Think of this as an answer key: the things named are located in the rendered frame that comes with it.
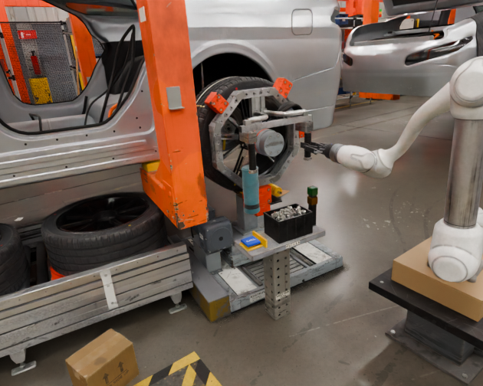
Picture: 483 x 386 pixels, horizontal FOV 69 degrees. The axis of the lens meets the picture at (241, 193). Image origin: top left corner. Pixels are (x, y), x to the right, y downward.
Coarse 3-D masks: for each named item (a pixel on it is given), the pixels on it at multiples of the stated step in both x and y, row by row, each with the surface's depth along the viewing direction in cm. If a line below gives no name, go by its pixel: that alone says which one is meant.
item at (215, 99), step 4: (212, 92) 180; (208, 96) 181; (212, 96) 177; (216, 96) 176; (220, 96) 177; (208, 100) 178; (212, 100) 176; (216, 100) 176; (220, 100) 178; (224, 100) 178; (208, 104) 179; (212, 104) 176; (216, 104) 177; (220, 104) 178; (224, 104) 179; (228, 104) 180; (212, 108) 181; (216, 108) 178; (220, 108) 179; (224, 108) 180; (216, 112) 183; (220, 112) 179
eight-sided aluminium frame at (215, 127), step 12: (240, 96) 182; (252, 96) 186; (276, 96) 193; (228, 108) 181; (216, 120) 181; (216, 132) 181; (288, 132) 209; (216, 144) 184; (288, 144) 212; (216, 156) 186; (288, 156) 209; (216, 168) 190; (228, 168) 191; (276, 168) 212; (240, 180) 197; (264, 180) 205; (276, 180) 209
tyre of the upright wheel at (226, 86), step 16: (224, 80) 196; (240, 80) 189; (256, 80) 193; (224, 96) 187; (208, 112) 185; (208, 128) 188; (208, 144) 190; (208, 160) 193; (208, 176) 203; (224, 176) 201
